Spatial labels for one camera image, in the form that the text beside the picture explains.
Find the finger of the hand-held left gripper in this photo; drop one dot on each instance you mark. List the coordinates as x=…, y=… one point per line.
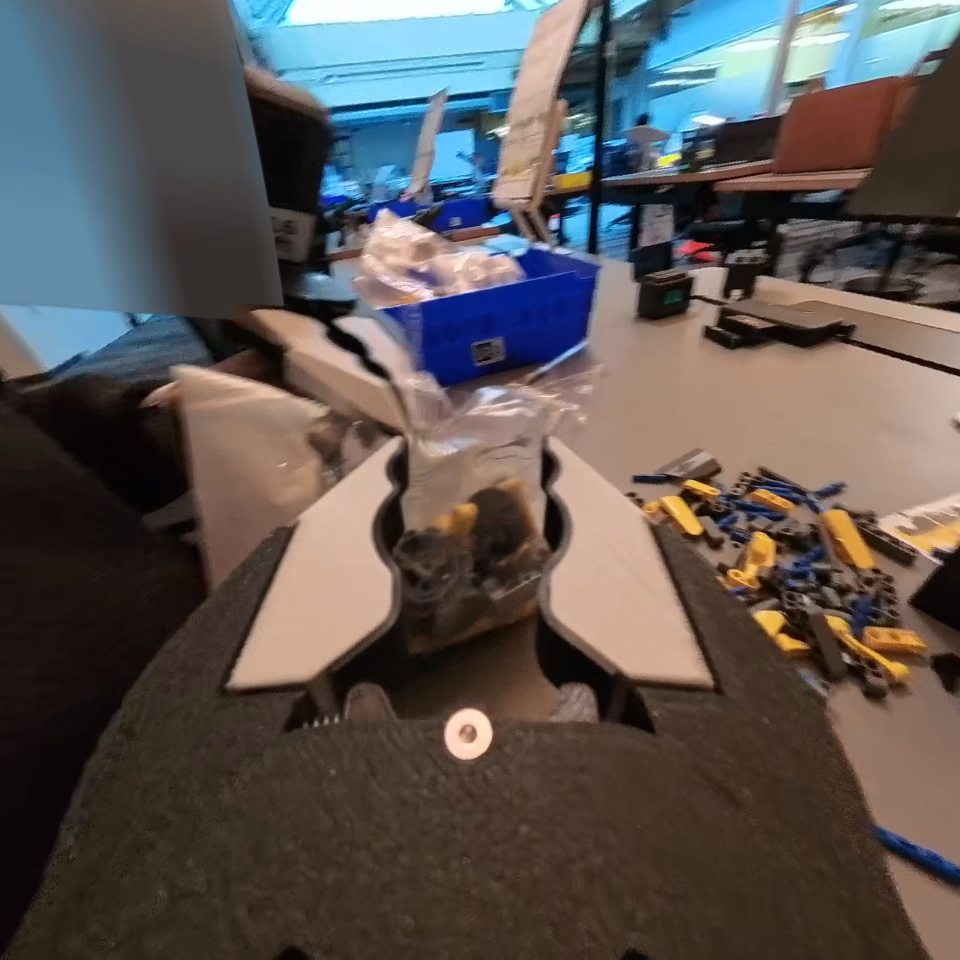
x=375, y=345
x=322, y=367

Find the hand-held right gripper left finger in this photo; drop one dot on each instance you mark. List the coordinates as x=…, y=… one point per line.
x=322, y=585

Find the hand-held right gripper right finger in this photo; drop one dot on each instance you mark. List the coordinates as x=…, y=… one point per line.
x=622, y=592

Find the white paper bag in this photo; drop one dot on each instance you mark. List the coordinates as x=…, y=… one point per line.
x=240, y=457

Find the blue plastic bin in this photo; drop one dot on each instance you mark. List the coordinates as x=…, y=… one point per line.
x=517, y=322

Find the person's left forearm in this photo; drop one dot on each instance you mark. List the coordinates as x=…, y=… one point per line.
x=82, y=442

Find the clear plastic parts bag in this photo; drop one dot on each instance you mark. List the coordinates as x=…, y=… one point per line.
x=427, y=255

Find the pile of yellow blue pieces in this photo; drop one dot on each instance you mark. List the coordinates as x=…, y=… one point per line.
x=795, y=570

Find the white book stand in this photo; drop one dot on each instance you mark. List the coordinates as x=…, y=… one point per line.
x=540, y=112

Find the black charger with green display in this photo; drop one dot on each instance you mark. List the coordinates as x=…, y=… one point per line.
x=666, y=294

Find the yellow printed leaflet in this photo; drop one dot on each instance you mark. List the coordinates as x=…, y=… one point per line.
x=922, y=529

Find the flat black device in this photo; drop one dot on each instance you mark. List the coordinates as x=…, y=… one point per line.
x=780, y=322

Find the black panel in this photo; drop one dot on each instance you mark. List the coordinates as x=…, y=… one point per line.
x=941, y=592

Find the black charger box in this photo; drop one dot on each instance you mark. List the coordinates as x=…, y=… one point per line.
x=746, y=276

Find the wooden desk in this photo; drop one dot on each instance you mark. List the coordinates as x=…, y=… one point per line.
x=675, y=180

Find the blue pin piece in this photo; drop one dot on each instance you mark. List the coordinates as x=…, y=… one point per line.
x=915, y=851

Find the brown bag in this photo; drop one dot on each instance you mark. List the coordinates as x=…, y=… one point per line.
x=840, y=127

